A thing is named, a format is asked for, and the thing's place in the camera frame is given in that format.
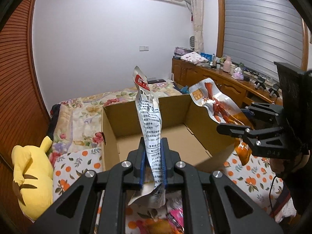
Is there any brown cardboard box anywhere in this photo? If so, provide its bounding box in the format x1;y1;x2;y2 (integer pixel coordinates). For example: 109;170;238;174
102;95;241;172

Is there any orange print bed sheet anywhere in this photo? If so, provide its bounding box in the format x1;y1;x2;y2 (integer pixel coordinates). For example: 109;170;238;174
52;148;297;234

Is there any yellow plush toy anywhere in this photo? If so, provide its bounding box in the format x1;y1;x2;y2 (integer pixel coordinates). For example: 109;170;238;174
11;136;53;221

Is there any grey window blind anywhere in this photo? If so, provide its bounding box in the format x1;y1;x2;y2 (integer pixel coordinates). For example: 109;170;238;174
223;0;303;79

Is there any white wall switch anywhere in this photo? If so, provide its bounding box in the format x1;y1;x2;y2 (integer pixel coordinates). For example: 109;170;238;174
139;46;149;52

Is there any white red-label snack pouch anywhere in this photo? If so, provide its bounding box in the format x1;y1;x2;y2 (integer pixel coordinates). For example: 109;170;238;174
129;66;166;209

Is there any small white fan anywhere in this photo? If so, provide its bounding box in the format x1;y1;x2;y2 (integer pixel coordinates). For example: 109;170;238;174
189;36;195;50

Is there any person right hand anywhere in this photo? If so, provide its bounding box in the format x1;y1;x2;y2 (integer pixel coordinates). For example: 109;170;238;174
270;153;310;177

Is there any orange chicken-feet snack pouch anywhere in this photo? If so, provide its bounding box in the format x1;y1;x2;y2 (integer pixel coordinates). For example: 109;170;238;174
189;78;253;165

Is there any beige curtain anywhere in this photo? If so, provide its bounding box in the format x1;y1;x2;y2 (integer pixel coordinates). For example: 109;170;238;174
191;0;204;53

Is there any folded floral cloth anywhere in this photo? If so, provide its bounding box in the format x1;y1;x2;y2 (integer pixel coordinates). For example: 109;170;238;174
180;51;209;65

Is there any wooden sideboard cabinet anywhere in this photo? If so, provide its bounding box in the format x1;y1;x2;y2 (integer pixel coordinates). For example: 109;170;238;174
171;58;282;107

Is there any wooden louvered wardrobe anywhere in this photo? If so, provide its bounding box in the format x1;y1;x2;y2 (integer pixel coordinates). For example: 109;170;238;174
1;0;50;173

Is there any pink brown snack packet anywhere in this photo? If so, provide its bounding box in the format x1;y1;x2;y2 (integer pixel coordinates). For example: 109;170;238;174
143;208;184;234

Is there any floral quilt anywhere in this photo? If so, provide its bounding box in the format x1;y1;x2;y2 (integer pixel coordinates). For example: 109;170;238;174
50;79;184;166

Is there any pink tissue pack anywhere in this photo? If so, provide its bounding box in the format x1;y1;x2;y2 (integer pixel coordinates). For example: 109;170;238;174
232;67;244;81

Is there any pink thermos bottle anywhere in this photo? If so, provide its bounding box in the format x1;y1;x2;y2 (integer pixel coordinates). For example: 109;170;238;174
223;56;232;73

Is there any black gripper stand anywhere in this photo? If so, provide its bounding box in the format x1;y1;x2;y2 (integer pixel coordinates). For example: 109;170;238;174
268;83;280;98
254;77;267;90

